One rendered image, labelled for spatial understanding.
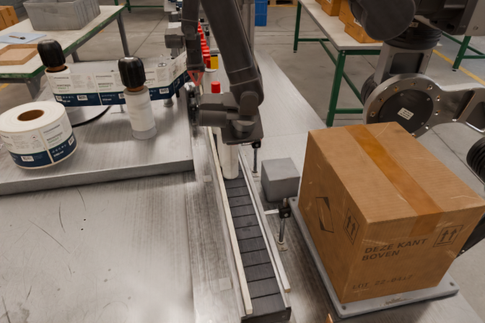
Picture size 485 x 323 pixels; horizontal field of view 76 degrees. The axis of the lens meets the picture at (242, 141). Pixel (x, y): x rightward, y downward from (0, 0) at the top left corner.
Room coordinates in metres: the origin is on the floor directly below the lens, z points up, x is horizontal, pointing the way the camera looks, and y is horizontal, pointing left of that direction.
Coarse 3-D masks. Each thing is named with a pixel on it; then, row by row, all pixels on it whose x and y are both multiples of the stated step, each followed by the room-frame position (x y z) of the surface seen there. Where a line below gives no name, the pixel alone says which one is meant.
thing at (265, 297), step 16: (240, 176) 0.75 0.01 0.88; (240, 192) 0.68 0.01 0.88; (240, 208) 0.62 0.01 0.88; (240, 224) 0.56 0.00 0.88; (256, 224) 0.56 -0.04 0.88; (240, 240) 0.51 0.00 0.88; (256, 240) 0.51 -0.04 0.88; (240, 256) 0.46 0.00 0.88; (256, 256) 0.46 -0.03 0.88; (256, 272) 0.42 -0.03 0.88; (272, 272) 0.42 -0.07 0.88; (256, 288) 0.38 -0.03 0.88; (272, 288) 0.38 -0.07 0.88; (256, 304) 0.35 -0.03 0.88; (272, 304) 0.35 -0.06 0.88
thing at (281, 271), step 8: (240, 144) 0.81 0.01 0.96; (240, 152) 0.77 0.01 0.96; (248, 168) 0.70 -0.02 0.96; (248, 176) 0.66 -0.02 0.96; (256, 192) 0.60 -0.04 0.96; (256, 200) 0.57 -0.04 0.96; (264, 216) 0.51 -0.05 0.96; (264, 224) 0.49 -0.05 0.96; (272, 240) 0.45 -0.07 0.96; (272, 248) 0.42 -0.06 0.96; (272, 256) 0.41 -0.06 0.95; (280, 264) 0.39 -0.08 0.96; (280, 272) 0.37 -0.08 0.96; (280, 280) 0.36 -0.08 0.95; (288, 288) 0.33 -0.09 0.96
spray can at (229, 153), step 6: (222, 144) 0.74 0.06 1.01; (222, 150) 0.75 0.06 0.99; (228, 150) 0.74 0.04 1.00; (234, 150) 0.74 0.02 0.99; (222, 156) 0.75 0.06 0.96; (228, 156) 0.74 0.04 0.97; (234, 156) 0.74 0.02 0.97; (222, 162) 0.75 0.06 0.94; (228, 162) 0.74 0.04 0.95; (234, 162) 0.74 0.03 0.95; (222, 168) 0.75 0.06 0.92; (228, 168) 0.74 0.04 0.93; (234, 168) 0.74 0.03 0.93; (222, 174) 0.75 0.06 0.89; (228, 174) 0.74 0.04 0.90; (234, 174) 0.74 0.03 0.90
